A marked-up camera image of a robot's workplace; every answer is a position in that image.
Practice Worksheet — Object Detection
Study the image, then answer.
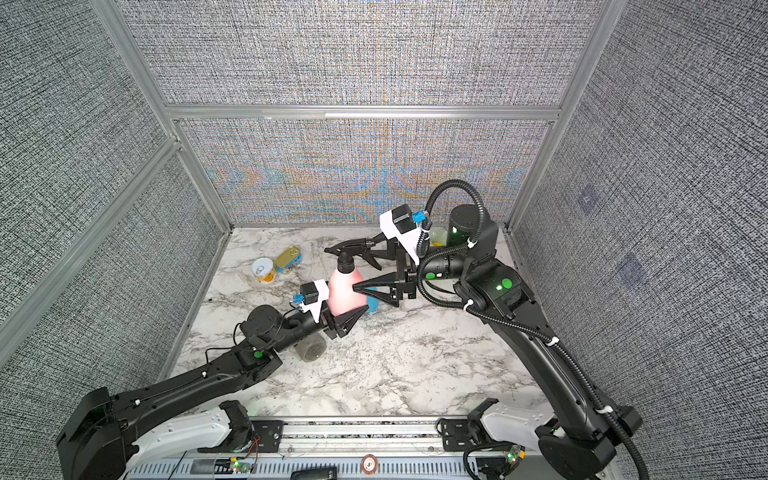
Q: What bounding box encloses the round white-lid can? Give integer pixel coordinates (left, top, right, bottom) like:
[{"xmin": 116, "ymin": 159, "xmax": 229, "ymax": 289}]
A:
[{"xmin": 251, "ymin": 257, "xmax": 277, "ymax": 283}]

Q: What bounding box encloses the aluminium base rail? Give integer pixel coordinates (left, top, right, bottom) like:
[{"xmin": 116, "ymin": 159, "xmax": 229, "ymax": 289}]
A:
[{"xmin": 126, "ymin": 416, "xmax": 559, "ymax": 479}]

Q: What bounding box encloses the light green wavy plate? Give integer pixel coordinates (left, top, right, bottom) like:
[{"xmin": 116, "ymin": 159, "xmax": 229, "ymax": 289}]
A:
[{"xmin": 429, "ymin": 226, "xmax": 448, "ymax": 247}]

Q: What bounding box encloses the blue plastic spray bottle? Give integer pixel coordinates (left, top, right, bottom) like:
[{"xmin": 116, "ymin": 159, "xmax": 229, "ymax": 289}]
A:
[{"xmin": 366, "ymin": 287, "xmax": 380, "ymax": 314}]

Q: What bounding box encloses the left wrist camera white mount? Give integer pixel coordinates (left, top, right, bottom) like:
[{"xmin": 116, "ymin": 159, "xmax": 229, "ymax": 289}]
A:
[{"xmin": 292, "ymin": 279, "xmax": 330, "ymax": 324}]

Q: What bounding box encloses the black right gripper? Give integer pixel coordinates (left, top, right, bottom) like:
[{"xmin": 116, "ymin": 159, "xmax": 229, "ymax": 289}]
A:
[{"xmin": 364, "ymin": 231, "xmax": 485, "ymax": 315}]

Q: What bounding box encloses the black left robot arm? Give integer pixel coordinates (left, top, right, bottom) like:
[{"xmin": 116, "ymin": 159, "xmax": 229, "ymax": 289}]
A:
[{"xmin": 56, "ymin": 305, "xmax": 368, "ymax": 479}]

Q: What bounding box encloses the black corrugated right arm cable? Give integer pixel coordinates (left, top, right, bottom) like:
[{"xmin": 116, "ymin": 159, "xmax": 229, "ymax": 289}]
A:
[{"xmin": 415, "ymin": 178, "xmax": 652, "ymax": 480}]

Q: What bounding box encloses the black spray nozzle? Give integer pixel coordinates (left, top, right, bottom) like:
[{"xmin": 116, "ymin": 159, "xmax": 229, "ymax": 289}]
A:
[{"xmin": 324, "ymin": 238, "xmax": 391, "ymax": 271}]

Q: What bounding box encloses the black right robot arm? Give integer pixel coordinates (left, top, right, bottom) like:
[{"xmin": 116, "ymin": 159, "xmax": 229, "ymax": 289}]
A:
[{"xmin": 337, "ymin": 203, "xmax": 649, "ymax": 479}]

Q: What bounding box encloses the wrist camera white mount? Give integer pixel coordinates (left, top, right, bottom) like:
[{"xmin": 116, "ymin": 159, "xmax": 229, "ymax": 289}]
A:
[
  {"xmin": 379, "ymin": 204, "xmax": 429, "ymax": 266},
  {"xmin": 292, "ymin": 279, "xmax": 330, "ymax": 324}
]

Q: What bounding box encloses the grey translucent bottle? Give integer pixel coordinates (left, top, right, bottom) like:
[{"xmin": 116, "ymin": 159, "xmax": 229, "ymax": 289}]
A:
[{"xmin": 294, "ymin": 333, "xmax": 327, "ymax": 363}]

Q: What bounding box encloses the gold rectangular tin can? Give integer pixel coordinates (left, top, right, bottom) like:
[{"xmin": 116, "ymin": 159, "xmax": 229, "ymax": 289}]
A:
[{"xmin": 274, "ymin": 245, "xmax": 302, "ymax": 272}]

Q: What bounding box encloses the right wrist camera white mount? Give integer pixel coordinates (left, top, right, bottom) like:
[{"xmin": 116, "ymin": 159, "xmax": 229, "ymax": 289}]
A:
[{"xmin": 379, "ymin": 204, "xmax": 429, "ymax": 266}]

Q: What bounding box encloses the pink plastic spray bottle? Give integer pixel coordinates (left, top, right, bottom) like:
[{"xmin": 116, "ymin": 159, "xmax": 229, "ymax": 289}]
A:
[{"xmin": 327, "ymin": 268, "xmax": 367, "ymax": 316}]

